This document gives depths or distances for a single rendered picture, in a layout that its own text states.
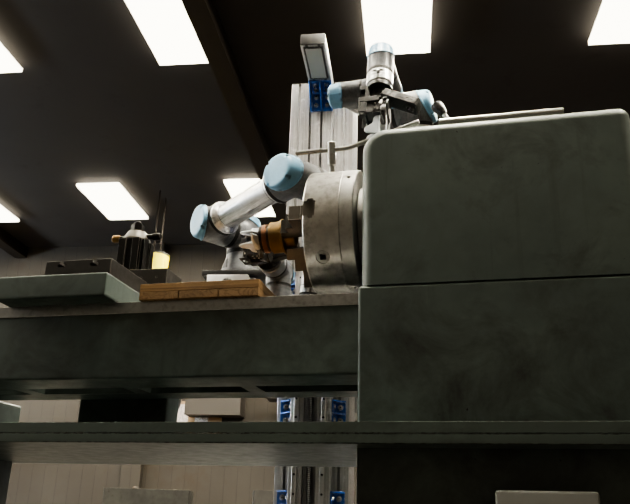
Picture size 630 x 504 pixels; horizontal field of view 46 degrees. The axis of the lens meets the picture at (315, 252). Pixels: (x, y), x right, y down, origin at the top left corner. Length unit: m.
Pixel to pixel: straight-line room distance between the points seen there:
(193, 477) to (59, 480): 2.08
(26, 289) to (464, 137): 1.10
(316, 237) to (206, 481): 10.03
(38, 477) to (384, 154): 11.22
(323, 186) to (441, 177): 0.30
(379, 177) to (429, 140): 0.14
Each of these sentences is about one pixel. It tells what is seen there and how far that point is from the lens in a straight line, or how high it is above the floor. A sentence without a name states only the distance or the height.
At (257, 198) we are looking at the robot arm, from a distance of 2.35.
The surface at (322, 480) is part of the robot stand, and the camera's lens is 2.48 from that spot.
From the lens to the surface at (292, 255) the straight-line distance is 1.95.
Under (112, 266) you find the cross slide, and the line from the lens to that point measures 1.90.
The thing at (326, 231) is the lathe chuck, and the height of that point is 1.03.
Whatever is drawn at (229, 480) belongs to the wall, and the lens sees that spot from 11.61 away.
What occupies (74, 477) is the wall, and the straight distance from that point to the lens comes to 12.38.
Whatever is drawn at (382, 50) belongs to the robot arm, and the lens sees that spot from 2.19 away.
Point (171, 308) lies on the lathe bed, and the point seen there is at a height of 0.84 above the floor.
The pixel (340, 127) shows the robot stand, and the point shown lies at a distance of 2.94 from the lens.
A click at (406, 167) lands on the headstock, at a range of 1.73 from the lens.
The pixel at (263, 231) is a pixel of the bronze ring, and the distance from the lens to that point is 1.95.
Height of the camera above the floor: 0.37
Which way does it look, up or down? 20 degrees up
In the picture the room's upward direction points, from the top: 2 degrees clockwise
